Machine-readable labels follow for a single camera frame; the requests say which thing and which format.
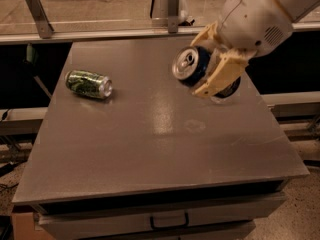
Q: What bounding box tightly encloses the middle metal bracket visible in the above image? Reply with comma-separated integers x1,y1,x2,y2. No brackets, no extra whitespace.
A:
167,0,179,34

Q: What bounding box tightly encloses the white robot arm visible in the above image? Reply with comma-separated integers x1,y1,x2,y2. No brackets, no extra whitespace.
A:
191,0,320,98

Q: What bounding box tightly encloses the green soda can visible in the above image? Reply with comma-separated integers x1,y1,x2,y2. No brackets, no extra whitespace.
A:
65,70,113,99

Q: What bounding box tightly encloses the left metal bracket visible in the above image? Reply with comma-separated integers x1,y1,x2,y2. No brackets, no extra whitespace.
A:
25,0,54,39

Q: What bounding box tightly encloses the grey drawer with black handle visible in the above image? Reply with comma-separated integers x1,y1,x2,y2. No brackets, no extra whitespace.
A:
39,192,286,240

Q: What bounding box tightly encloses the metal rail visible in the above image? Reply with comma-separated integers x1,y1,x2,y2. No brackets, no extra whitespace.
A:
0,21,320,46

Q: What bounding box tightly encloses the metal bracket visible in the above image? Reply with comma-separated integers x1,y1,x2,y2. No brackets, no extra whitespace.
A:
25,0,54,39
167,0,179,34

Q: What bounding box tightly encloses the clear plastic water bottle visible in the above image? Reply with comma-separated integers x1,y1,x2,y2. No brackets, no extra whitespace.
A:
211,96,233,105

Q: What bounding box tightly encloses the blue pepsi can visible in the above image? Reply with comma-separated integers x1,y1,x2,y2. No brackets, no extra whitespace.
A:
171,45,242,99

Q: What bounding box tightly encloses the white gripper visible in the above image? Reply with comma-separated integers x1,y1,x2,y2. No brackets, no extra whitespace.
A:
190,0,293,99

